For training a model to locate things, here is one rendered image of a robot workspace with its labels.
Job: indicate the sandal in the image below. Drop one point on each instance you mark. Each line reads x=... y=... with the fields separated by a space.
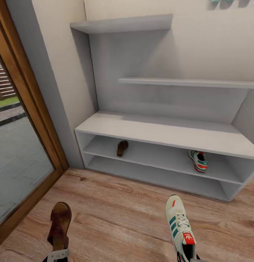
x=121 y=147
x=61 y=216

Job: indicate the door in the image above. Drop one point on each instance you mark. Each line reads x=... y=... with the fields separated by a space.
x=31 y=157

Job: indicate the gym shoe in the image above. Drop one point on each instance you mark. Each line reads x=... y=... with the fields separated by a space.
x=200 y=162
x=183 y=239

